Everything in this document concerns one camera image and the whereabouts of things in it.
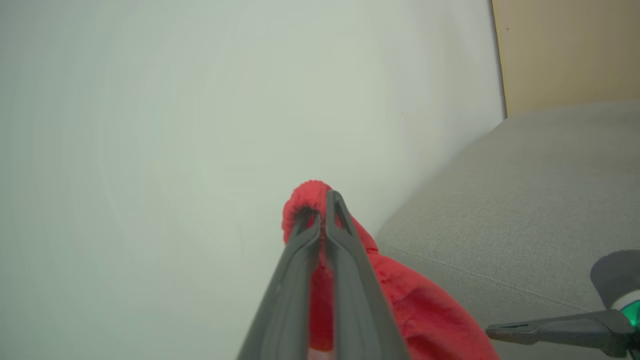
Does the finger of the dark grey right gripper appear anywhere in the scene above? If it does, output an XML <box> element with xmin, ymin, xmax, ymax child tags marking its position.
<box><xmin>486</xmin><ymin>309</ymin><xmax>636</xmax><ymax>357</ymax></box>

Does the beige wooden panel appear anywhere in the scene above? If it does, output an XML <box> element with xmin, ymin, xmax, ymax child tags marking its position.
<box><xmin>492</xmin><ymin>0</ymin><xmax>640</xmax><ymax>119</ymax></box>

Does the grey fabric sofa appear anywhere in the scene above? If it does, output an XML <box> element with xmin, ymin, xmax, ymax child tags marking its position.
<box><xmin>375</xmin><ymin>100</ymin><xmax>640</xmax><ymax>360</ymax></box>

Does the red jersey with white trim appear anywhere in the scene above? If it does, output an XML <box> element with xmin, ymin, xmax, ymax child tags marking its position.
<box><xmin>281</xmin><ymin>180</ymin><xmax>501</xmax><ymax>360</ymax></box>

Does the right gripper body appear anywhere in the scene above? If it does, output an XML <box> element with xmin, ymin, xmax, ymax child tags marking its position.
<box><xmin>590</xmin><ymin>249</ymin><xmax>640</xmax><ymax>332</ymax></box>

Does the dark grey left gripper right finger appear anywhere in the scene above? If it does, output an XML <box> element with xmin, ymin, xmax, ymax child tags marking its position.
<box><xmin>324</xmin><ymin>189</ymin><xmax>411</xmax><ymax>360</ymax></box>

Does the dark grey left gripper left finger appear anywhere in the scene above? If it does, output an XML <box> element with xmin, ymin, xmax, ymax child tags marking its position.
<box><xmin>237</xmin><ymin>208</ymin><xmax>322</xmax><ymax>360</ymax></box>

